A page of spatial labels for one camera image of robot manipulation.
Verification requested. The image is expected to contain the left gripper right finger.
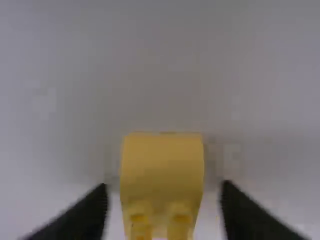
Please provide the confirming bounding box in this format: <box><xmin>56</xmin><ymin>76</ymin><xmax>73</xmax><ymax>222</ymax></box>
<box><xmin>219</xmin><ymin>179</ymin><xmax>315</xmax><ymax>240</ymax></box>

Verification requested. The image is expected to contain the yellow toy car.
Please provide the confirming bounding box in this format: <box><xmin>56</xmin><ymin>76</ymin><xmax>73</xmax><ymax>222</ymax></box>
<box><xmin>119</xmin><ymin>131</ymin><xmax>206</xmax><ymax>240</ymax></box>

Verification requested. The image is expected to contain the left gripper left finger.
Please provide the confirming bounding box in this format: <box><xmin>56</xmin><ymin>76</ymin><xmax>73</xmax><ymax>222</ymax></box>
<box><xmin>17</xmin><ymin>182</ymin><xmax>109</xmax><ymax>240</ymax></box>

